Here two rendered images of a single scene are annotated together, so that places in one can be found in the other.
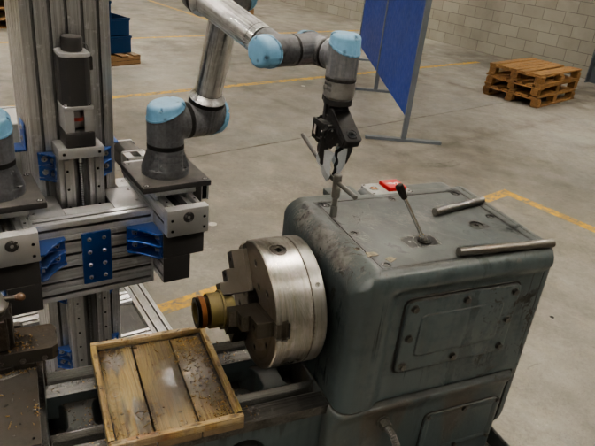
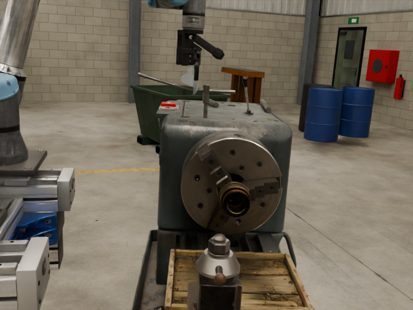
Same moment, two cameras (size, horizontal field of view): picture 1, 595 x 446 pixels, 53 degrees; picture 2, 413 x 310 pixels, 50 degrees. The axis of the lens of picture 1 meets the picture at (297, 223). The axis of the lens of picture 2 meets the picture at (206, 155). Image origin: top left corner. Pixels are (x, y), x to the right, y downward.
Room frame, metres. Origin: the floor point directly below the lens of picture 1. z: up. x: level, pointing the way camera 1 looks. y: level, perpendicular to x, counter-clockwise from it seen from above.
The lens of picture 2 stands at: (0.79, 1.30, 1.50)
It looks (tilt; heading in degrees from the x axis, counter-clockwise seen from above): 14 degrees down; 293
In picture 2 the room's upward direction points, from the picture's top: 3 degrees clockwise
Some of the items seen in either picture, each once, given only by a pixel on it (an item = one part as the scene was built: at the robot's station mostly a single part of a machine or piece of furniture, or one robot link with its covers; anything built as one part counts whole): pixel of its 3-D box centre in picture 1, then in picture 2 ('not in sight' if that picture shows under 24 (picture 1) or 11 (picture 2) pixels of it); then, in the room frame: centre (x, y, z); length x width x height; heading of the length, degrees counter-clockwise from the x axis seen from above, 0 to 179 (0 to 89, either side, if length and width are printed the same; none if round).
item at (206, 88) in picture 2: (336, 195); (205, 101); (1.40, -0.09, 1.31); 0.02 x 0.02 x 0.12
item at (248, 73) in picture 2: not in sight; (240, 90); (4.24, -8.47, 0.50); 1.61 x 0.44 x 1.00; 133
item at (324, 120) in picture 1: (333, 120); (189, 48); (1.46, -0.06, 1.49); 0.09 x 0.08 x 0.12; 26
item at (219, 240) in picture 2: not in sight; (219, 243); (1.04, 0.64, 1.17); 0.04 x 0.04 x 0.03
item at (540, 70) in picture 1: (532, 80); not in sight; (8.83, -3.13, 0.22); 1.25 x 0.86 x 0.44; 136
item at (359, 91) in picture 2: not in sight; (355, 111); (1.53, -7.31, 0.44); 0.59 x 0.59 x 0.88
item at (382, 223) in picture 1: (404, 282); (217, 157); (1.44, -0.31, 1.06); 0.59 x 0.48 x 0.39; 116
